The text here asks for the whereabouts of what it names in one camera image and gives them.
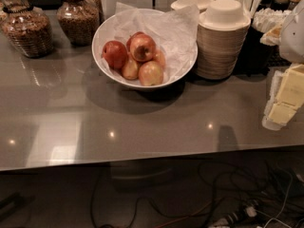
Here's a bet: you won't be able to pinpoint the left glass cereal jar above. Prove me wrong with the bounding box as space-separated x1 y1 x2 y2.
1 0 53 58

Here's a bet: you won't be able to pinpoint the middle yellow apple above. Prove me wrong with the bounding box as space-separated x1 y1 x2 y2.
121 55 140 80

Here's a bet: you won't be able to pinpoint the dark bottle with cap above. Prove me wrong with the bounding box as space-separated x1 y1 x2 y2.
271 0 289 10

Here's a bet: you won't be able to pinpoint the front yellow red apple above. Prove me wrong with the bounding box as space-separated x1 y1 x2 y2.
139 61 163 86

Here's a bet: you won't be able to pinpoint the right partly hidden apple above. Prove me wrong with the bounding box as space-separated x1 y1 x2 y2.
153 49 166 68

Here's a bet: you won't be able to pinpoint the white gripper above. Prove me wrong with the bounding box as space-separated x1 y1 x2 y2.
262 64 304 131

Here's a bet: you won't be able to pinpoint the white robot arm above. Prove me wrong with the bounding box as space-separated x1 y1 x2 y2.
262 0 304 130

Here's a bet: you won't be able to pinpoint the front stack of paper bowls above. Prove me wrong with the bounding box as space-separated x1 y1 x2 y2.
194 0 251 81

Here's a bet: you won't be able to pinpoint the white ceramic bowl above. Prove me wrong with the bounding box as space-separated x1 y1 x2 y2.
91 8 199 90

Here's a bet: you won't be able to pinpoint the left red apple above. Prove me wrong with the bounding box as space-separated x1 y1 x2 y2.
102 40 127 69

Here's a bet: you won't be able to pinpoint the white floor cable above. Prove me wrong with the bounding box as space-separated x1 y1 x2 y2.
256 168 295 228

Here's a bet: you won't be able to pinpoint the back dark red apple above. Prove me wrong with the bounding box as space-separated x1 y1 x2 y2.
126 31 144 51

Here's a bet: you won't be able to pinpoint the black condiment organizer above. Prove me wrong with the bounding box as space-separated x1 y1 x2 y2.
233 28 291 77

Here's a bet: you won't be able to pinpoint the black floor cables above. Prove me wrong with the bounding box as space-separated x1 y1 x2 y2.
89 159 304 228

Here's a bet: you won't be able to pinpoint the middle glass cereal jar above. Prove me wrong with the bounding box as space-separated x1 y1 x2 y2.
57 0 99 46

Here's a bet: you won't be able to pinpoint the power strip on floor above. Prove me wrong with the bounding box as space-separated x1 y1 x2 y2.
208 204 258 228

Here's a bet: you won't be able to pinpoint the glass cereal jar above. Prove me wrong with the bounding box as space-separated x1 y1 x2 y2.
57 0 99 46
1 0 53 58

